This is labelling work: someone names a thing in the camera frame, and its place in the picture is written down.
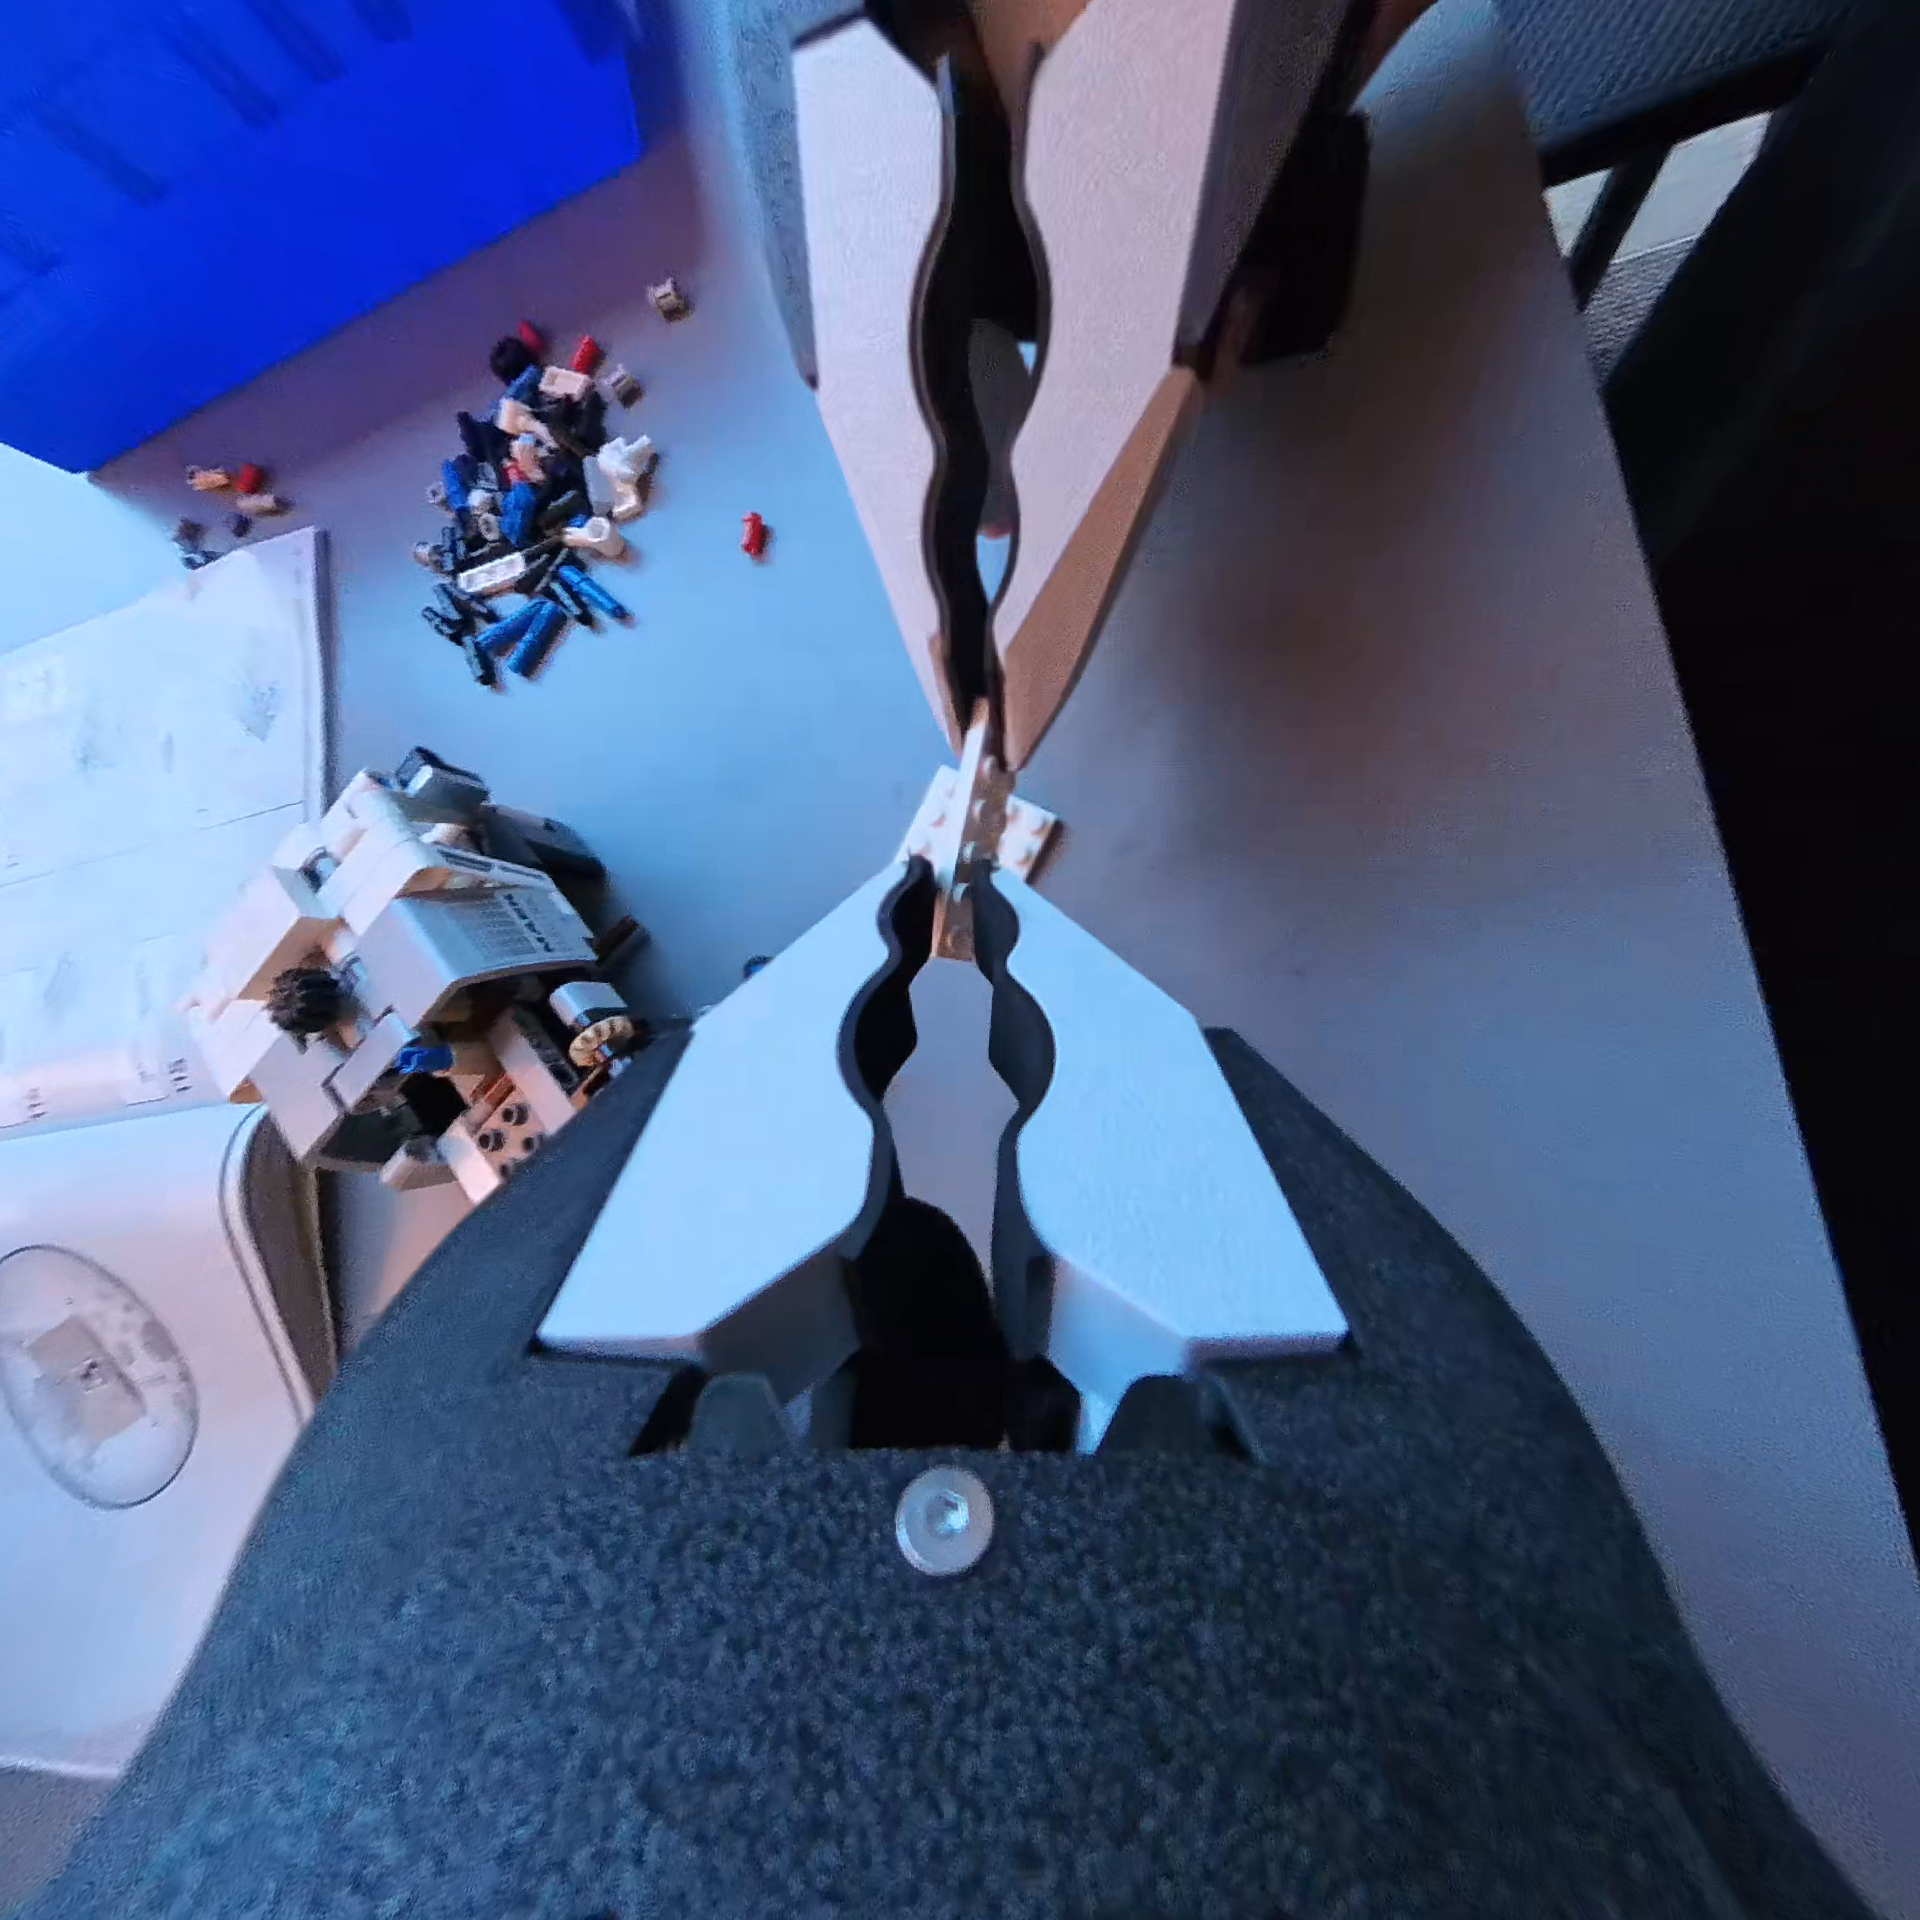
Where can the blue storage bin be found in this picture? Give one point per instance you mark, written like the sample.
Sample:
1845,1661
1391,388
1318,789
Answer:
300,194

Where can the small tan lego piece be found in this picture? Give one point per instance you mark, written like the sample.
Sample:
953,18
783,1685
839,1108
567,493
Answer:
668,297

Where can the cluster of small lego connectors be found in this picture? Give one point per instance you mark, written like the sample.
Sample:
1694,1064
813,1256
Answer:
248,480

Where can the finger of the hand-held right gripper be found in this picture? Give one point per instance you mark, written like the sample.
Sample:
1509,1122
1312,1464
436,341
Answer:
1125,194
855,225

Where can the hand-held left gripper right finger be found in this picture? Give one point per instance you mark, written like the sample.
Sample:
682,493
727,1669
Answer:
1185,1185

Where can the document holder stand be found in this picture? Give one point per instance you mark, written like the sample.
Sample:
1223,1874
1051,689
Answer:
91,1621

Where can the open instruction booklet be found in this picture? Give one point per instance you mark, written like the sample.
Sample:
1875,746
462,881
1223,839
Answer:
150,751

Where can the white two-row lego plate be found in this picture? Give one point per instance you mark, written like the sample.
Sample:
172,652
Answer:
1022,840

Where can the pile of small lego pins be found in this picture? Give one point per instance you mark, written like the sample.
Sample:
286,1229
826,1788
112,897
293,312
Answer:
524,631

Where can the partly built lego truck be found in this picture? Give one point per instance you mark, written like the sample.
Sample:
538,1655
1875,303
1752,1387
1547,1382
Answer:
434,931

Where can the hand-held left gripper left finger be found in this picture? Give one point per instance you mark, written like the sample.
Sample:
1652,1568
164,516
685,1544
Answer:
721,1185

